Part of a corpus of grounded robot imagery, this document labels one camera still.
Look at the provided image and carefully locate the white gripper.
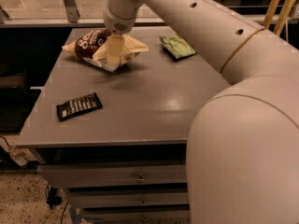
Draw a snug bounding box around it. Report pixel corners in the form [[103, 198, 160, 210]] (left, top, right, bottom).
[[103, 7, 136, 65]]

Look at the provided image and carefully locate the brown chip bag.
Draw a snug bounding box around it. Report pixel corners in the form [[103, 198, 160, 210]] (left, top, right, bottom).
[[63, 29, 149, 72]]

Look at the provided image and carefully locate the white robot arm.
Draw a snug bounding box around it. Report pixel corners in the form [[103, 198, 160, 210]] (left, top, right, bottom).
[[105, 0, 299, 224]]

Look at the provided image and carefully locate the green chip bag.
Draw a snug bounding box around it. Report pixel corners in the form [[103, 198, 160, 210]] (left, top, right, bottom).
[[159, 35, 196, 60]]

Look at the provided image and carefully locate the black rxbar chocolate bar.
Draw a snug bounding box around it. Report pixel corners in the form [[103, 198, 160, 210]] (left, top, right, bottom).
[[56, 92, 103, 121]]

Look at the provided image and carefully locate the grey metal railing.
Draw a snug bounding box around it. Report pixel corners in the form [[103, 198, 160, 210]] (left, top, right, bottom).
[[0, 0, 299, 29]]

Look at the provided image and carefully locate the grey drawer cabinet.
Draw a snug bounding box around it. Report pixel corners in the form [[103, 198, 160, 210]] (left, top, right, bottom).
[[16, 25, 232, 224]]

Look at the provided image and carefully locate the top grey drawer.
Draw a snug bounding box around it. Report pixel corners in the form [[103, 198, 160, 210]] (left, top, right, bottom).
[[37, 161, 186, 189]]

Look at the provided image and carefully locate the grey drawer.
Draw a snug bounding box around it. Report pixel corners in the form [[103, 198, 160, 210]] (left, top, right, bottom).
[[82, 205, 190, 223], [37, 161, 186, 189], [66, 189, 189, 208]]

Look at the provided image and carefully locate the middle grey drawer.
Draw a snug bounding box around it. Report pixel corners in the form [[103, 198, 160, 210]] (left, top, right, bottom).
[[66, 189, 189, 208]]

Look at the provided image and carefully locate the wooden rack on wheels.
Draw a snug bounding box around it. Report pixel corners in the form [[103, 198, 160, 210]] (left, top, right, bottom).
[[263, 0, 299, 37]]

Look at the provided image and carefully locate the bottom grey drawer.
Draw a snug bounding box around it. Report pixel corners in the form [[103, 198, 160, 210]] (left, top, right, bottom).
[[82, 205, 190, 223]]

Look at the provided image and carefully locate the black power adapter with cable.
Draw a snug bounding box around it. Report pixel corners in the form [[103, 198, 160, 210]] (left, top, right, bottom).
[[45, 184, 62, 209]]

